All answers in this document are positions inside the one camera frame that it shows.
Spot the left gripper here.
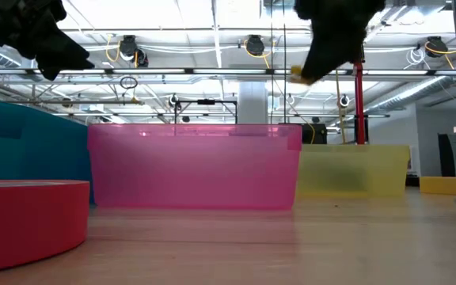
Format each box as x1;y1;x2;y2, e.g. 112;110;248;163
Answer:
0;0;96;82

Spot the pink plastic bin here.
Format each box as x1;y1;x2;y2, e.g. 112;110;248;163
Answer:
87;123;303;211

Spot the yellow tape roll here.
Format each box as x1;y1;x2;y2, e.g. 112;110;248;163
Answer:
419;176;456;196

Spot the red tape roll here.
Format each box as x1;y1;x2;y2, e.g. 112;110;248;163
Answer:
0;180;90;274

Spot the yellow plastic bin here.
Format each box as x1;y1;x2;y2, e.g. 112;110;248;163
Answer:
297;144;411;198

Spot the yellow mini stapler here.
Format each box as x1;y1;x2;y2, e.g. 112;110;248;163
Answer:
289;65;316;86

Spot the blue plastic bin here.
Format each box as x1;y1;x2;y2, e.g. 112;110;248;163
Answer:
0;99;94;205

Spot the black metal stand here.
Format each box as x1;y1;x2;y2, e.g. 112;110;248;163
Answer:
174;98;239;124

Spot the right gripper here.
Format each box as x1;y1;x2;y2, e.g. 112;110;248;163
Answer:
294;0;386;82

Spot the black ceiling cable reel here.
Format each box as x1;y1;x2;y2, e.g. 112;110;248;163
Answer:
119;34;150;68
425;36;449;59
245;34;266;56

